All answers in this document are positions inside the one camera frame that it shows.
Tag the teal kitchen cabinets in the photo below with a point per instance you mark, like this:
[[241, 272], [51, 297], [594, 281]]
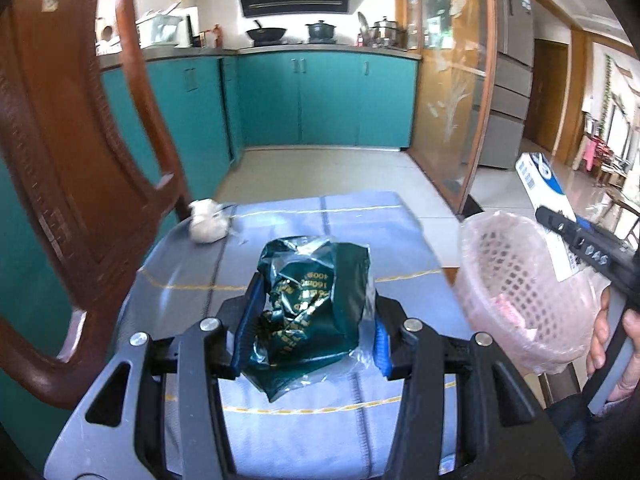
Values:
[[248, 128]]

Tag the black cooking pot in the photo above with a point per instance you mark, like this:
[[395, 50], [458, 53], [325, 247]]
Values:
[[321, 33]]

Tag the small white crumpled tissue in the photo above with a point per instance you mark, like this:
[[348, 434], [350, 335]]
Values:
[[209, 221]]

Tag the steel stock pot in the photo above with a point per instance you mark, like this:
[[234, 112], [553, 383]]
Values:
[[385, 32]]

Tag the person's right hand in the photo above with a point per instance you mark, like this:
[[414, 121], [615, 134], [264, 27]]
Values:
[[596, 356]]

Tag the blue checked table cloth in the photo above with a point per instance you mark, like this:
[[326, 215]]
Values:
[[313, 400]]

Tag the frosted glass sliding door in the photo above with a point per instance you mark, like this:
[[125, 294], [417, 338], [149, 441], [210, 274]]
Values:
[[456, 41]]

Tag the dark green foil bag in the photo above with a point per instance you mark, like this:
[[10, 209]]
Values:
[[318, 324]]

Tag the pink lined trash basket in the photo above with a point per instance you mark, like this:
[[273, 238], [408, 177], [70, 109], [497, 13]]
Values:
[[507, 288]]

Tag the brown wooden chair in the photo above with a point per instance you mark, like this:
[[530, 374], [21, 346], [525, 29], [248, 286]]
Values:
[[93, 210]]

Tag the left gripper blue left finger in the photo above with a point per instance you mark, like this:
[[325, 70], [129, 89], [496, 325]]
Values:
[[117, 430]]

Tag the white dish rack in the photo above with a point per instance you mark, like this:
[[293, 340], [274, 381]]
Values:
[[159, 28]]

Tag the black wok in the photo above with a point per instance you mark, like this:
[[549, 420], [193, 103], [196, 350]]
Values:
[[264, 36]]

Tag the silver refrigerator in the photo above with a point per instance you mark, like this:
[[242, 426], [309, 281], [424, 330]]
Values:
[[513, 84]]

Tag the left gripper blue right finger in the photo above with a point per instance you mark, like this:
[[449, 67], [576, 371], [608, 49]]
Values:
[[502, 431]]

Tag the white blue paper box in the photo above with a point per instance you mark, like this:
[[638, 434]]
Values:
[[544, 191]]

